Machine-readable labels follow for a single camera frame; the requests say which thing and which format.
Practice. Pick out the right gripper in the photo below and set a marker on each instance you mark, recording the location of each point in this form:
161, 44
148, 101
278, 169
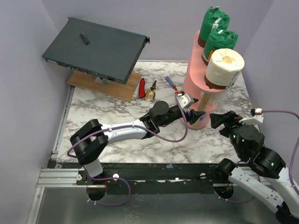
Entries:
227, 122

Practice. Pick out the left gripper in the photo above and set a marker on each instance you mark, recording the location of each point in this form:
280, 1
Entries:
194, 115

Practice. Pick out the white floral paper towel roll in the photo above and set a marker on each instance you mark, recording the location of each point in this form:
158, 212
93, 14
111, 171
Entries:
212, 99

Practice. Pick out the pink three-tier shelf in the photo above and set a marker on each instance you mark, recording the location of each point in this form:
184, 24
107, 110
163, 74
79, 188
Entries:
194, 84

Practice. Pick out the blue handled screwdriver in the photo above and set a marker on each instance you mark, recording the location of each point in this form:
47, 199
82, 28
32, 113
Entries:
170, 82

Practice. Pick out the yellow handled pliers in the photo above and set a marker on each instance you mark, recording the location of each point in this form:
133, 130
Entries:
151, 90

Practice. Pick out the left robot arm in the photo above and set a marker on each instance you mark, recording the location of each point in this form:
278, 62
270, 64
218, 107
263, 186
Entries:
91, 139

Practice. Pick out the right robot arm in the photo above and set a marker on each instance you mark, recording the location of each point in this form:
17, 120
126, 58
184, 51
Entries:
283, 198

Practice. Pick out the wooden board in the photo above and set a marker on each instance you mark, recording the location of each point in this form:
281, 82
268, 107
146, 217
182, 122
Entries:
106, 87

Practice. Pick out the small black connector strip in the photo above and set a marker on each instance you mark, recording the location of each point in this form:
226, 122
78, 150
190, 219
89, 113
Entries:
84, 38

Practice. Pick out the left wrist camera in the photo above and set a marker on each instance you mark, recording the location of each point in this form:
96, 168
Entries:
185, 100

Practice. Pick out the red handled cutter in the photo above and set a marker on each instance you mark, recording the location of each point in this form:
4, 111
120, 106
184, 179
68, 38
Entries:
141, 92

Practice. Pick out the black metal base rail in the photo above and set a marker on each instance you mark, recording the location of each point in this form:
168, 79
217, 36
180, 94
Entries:
141, 178

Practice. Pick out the dark grey network switch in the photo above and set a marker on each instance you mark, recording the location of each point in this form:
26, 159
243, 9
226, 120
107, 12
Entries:
111, 54

